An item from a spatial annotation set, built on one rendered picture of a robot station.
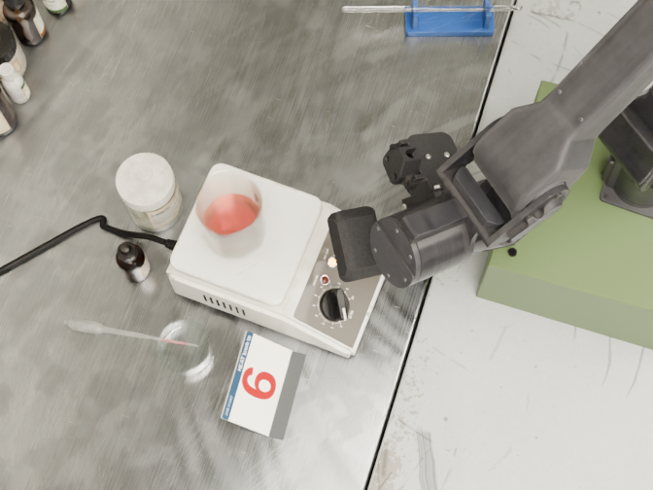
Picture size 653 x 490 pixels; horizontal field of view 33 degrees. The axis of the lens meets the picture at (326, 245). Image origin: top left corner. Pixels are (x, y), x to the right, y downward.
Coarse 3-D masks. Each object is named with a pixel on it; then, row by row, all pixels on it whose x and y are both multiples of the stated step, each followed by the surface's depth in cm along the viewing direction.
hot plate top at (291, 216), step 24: (216, 168) 112; (264, 192) 111; (288, 192) 111; (192, 216) 110; (264, 216) 110; (288, 216) 110; (312, 216) 110; (192, 240) 109; (288, 240) 109; (192, 264) 108; (216, 264) 108; (240, 264) 108; (264, 264) 108; (288, 264) 108; (240, 288) 108; (264, 288) 107; (288, 288) 108
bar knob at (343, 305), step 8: (328, 296) 110; (336, 296) 109; (344, 296) 110; (320, 304) 110; (328, 304) 110; (336, 304) 110; (344, 304) 110; (328, 312) 110; (336, 312) 110; (344, 312) 109; (336, 320) 110; (344, 320) 109
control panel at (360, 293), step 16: (320, 256) 111; (320, 272) 111; (336, 272) 112; (304, 288) 110; (320, 288) 110; (336, 288) 111; (352, 288) 112; (368, 288) 113; (304, 304) 109; (352, 304) 112; (368, 304) 113; (304, 320) 109; (320, 320) 110; (352, 320) 112; (336, 336) 111; (352, 336) 111
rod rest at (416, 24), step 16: (416, 0) 124; (416, 16) 123; (432, 16) 126; (448, 16) 126; (464, 16) 126; (480, 16) 126; (416, 32) 126; (432, 32) 126; (448, 32) 126; (464, 32) 126; (480, 32) 126
